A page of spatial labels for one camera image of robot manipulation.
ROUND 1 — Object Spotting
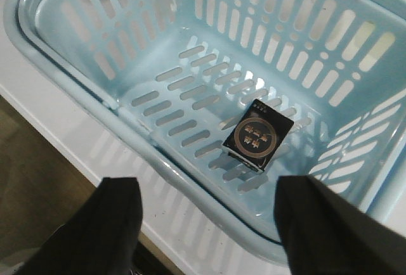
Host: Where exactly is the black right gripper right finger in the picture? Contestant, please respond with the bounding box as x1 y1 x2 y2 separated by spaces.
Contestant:
273 176 405 274

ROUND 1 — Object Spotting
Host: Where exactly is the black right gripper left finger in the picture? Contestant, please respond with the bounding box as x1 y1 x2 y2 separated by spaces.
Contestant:
16 177 142 274

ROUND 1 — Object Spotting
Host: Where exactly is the black tissue pack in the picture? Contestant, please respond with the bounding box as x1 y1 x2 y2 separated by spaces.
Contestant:
223 99 294 172

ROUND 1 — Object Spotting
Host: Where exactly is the light blue plastic basket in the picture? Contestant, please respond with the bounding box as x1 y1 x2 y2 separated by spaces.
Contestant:
3 0 406 268

